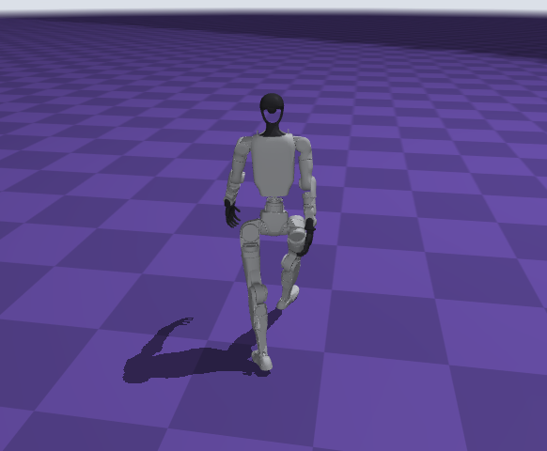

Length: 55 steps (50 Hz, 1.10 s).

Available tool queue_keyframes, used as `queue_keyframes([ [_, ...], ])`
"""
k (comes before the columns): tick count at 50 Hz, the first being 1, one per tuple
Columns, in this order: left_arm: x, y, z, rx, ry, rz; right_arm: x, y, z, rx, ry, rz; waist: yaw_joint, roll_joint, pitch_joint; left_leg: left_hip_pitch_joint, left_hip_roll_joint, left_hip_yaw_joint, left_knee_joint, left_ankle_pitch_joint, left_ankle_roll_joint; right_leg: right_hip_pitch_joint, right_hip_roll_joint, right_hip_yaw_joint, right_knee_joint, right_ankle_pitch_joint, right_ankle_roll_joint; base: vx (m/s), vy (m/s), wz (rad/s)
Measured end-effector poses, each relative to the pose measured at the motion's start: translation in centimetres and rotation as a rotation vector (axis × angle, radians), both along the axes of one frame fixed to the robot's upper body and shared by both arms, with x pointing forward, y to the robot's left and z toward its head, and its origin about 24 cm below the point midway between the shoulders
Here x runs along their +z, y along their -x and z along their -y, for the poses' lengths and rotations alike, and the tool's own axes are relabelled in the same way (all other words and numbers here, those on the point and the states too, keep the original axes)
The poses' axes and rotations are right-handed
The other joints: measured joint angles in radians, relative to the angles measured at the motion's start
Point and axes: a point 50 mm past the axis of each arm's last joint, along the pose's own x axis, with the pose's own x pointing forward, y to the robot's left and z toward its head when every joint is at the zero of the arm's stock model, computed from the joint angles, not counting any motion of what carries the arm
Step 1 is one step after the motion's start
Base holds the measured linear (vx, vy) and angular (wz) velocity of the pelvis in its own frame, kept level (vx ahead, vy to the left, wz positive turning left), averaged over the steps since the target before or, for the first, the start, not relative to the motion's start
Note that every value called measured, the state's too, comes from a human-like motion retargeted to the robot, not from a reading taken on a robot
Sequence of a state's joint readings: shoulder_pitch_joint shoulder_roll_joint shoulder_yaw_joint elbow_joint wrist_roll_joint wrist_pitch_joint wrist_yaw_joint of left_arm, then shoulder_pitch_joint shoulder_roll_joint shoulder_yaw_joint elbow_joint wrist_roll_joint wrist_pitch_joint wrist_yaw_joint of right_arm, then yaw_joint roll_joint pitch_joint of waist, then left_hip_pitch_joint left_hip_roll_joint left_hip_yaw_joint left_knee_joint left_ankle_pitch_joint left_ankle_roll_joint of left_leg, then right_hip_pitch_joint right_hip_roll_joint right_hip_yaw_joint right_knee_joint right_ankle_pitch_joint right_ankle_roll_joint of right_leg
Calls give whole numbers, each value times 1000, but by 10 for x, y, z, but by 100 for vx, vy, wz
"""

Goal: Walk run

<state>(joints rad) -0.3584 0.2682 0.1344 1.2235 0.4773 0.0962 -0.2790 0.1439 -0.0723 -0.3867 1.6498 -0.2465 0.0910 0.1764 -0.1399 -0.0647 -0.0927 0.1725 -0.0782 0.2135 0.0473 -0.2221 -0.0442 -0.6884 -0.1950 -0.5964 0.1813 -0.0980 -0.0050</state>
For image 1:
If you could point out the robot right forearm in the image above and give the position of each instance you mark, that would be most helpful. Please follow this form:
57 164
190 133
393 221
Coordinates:
310 202

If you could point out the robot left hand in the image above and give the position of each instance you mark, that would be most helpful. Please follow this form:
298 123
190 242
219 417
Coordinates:
230 213

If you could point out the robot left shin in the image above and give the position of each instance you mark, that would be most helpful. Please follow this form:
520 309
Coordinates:
259 319

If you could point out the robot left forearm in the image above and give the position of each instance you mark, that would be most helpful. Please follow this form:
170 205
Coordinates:
232 190

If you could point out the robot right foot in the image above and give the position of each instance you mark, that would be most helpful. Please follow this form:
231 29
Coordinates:
282 304

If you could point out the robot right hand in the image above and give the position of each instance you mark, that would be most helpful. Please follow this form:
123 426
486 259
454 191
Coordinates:
309 236

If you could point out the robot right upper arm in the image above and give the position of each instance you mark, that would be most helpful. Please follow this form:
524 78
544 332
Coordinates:
302 144

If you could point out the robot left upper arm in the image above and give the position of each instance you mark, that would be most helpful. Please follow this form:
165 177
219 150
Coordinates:
241 150

